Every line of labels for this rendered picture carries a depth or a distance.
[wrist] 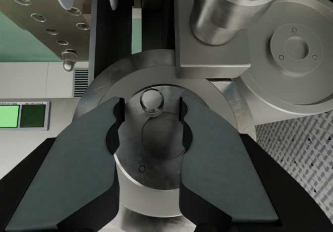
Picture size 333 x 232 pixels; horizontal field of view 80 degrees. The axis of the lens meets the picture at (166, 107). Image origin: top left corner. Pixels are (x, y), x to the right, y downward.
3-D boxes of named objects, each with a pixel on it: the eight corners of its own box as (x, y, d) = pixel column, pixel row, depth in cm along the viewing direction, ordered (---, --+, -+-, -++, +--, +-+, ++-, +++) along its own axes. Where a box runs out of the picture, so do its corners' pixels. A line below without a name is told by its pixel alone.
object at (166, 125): (136, 213, 13) (93, 108, 14) (139, 204, 15) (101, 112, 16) (238, 162, 14) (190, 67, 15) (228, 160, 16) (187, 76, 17)
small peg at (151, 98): (145, 115, 11) (135, 93, 11) (147, 121, 14) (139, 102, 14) (168, 105, 11) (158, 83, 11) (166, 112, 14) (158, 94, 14)
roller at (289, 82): (350, -13, 19) (377, 113, 17) (241, 76, 44) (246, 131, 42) (225, -14, 18) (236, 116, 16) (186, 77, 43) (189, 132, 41)
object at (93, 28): (101, -95, 20) (93, 83, 17) (132, 32, 43) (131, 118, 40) (96, -95, 20) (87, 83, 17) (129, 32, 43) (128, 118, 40)
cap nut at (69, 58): (74, 51, 49) (73, 68, 48) (79, 57, 52) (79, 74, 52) (58, 51, 49) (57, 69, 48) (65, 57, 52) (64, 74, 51)
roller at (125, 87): (233, 64, 17) (245, 215, 14) (187, 112, 42) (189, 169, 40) (91, 64, 16) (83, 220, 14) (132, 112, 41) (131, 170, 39)
